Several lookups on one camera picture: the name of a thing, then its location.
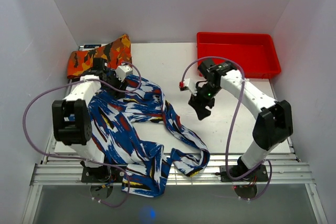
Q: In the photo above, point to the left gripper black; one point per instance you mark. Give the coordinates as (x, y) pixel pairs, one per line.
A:
(118, 83)

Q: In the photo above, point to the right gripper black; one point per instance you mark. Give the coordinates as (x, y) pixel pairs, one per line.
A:
(201, 111)

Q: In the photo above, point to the blue white red patterned trousers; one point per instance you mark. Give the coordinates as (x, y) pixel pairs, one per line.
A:
(143, 132)

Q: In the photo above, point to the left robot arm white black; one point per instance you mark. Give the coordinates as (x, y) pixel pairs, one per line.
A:
(71, 119)

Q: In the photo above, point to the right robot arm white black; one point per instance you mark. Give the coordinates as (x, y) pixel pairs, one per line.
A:
(273, 118)

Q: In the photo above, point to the orange camouflage folded trousers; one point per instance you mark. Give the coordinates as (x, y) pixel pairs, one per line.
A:
(115, 53)

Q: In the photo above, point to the small blue white label card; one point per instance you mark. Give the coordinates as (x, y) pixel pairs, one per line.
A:
(89, 47)

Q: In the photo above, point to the red plastic tray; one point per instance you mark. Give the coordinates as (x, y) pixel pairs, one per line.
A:
(255, 53)

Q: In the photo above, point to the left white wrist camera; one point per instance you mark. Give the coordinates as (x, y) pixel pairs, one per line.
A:
(123, 71)

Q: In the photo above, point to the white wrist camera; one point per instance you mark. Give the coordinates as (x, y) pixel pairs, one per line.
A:
(123, 71)
(188, 85)

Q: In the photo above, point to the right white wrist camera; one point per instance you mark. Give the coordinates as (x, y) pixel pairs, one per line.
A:
(188, 85)

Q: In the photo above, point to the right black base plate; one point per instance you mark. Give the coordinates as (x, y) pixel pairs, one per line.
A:
(240, 173)

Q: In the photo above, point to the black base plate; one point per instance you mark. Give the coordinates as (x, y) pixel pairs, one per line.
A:
(240, 173)
(101, 174)

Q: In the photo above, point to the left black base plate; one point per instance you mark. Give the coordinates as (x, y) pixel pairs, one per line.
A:
(101, 174)

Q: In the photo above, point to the aluminium rail frame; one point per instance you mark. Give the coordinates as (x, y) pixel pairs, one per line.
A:
(227, 133)

